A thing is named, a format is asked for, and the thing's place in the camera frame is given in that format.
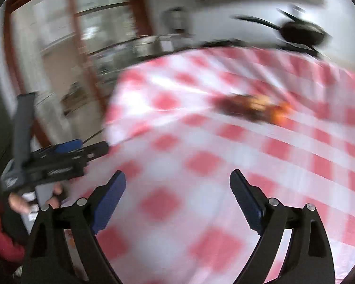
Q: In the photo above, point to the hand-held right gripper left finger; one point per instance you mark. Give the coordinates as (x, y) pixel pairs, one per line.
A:
(109, 201)

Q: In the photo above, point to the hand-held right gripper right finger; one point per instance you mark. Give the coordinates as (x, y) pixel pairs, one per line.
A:
(248, 202)

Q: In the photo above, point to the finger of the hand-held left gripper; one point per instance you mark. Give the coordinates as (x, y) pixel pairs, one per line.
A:
(94, 151)
(66, 146)

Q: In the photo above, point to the person's left forearm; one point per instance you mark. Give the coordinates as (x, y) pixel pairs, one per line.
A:
(1, 236)

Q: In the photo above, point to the person's left hand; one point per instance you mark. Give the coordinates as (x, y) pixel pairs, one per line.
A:
(57, 195)

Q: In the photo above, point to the grey upright bar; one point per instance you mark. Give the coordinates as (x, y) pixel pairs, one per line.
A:
(23, 124)

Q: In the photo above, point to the red white checked tablecloth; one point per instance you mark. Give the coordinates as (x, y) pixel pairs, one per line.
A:
(210, 168)

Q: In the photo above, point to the black frying pan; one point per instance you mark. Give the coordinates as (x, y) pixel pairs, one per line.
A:
(301, 31)

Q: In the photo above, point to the brown wooden door frame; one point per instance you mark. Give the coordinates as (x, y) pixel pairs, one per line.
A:
(10, 50)

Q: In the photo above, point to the metal rail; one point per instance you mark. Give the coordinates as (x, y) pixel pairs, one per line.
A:
(130, 43)

